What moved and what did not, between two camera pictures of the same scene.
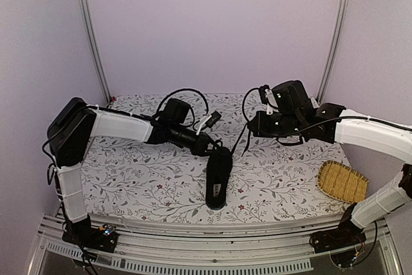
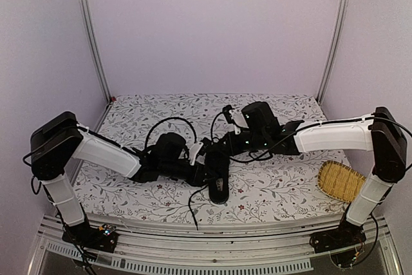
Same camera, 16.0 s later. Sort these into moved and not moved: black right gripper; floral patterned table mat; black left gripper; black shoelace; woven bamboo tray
Moved: black right gripper; black left gripper; black shoelace
Not moved: floral patterned table mat; woven bamboo tray
